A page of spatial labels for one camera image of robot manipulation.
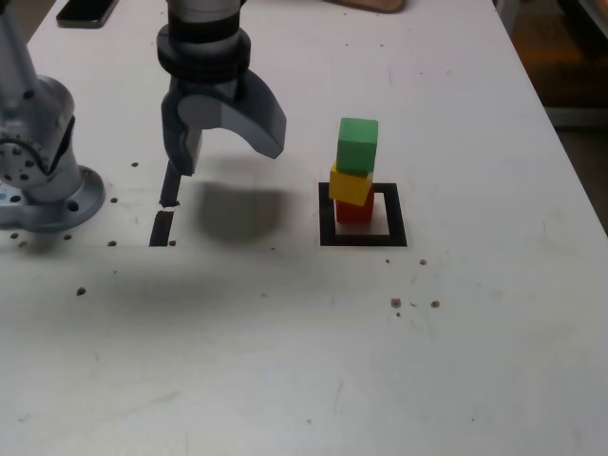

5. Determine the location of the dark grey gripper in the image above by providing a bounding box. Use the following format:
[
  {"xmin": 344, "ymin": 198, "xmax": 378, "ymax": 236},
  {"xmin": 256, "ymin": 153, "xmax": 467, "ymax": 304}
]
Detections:
[{"xmin": 161, "ymin": 70, "xmax": 288, "ymax": 177}]

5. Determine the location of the green cube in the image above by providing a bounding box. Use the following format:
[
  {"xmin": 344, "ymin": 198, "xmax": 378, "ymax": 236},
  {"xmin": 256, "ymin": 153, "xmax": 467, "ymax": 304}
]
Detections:
[{"xmin": 335, "ymin": 117, "xmax": 380, "ymax": 175}]

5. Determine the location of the yellow cube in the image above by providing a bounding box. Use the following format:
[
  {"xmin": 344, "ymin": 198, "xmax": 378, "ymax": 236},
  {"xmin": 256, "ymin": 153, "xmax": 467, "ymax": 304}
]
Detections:
[{"xmin": 329, "ymin": 161, "xmax": 374, "ymax": 207}]

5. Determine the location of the red cube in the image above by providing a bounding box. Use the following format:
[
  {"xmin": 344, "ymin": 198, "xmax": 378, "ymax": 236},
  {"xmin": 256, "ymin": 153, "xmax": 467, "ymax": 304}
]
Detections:
[{"xmin": 334, "ymin": 197, "xmax": 375, "ymax": 223}]

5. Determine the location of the black tape square outline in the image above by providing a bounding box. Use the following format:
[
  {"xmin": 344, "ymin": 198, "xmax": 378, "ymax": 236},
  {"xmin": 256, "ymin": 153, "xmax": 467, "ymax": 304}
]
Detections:
[{"xmin": 317, "ymin": 182, "xmax": 409, "ymax": 248}]

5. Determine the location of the black tape strip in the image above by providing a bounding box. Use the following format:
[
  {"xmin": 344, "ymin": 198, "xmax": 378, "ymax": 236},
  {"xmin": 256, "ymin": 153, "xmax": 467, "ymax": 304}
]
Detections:
[{"xmin": 148, "ymin": 161, "xmax": 184, "ymax": 248}]

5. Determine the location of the black smartphone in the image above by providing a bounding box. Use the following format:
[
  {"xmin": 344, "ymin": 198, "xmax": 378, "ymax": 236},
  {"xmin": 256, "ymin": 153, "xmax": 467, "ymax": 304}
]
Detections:
[{"xmin": 55, "ymin": 0, "xmax": 120, "ymax": 29}]

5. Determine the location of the brown wooden board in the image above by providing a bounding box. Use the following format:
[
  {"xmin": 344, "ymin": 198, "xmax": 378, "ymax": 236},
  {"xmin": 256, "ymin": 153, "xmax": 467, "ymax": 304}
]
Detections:
[{"xmin": 327, "ymin": 0, "xmax": 406, "ymax": 15}]

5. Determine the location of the grey metal beam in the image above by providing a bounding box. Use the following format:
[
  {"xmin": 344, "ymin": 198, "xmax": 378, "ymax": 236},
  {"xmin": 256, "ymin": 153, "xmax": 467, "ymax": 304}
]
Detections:
[{"xmin": 543, "ymin": 104, "xmax": 608, "ymax": 129}]

